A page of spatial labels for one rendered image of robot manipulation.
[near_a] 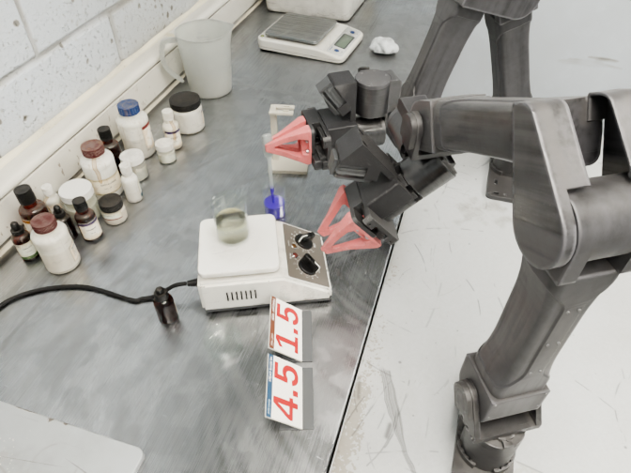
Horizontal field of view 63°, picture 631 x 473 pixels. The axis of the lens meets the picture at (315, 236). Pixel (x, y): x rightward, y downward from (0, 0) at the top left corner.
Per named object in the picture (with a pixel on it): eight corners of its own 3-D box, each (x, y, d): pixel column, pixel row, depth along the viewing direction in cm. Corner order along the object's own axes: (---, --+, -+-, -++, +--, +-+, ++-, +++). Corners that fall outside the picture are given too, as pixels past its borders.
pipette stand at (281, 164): (310, 151, 111) (310, 98, 102) (307, 175, 105) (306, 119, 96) (273, 150, 111) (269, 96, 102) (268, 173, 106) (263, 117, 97)
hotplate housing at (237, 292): (321, 244, 91) (321, 210, 86) (331, 303, 82) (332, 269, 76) (192, 255, 89) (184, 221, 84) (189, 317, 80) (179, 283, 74)
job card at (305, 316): (311, 312, 81) (311, 295, 78) (312, 362, 74) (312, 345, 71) (271, 312, 81) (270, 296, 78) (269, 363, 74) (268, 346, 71)
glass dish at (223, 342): (197, 346, 76) (194, 338, 75) (226, 324, 79) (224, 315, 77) (221, 370, 73) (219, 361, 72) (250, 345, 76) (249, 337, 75)
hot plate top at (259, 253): (275, 217, 85) (274, 212, 84) (281, 271, 76) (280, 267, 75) (200, 222, 83) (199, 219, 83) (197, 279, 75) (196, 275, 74)
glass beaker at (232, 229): (231, 255, 78) (224, 215, 72) (208, 237, 80) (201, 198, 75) (261, 235, 81) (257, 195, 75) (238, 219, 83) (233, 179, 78)
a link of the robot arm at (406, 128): (371, 138, 74) (382, 65, 65) (428, 130, 75) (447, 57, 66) (397, 198, 67) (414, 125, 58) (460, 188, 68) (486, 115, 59)
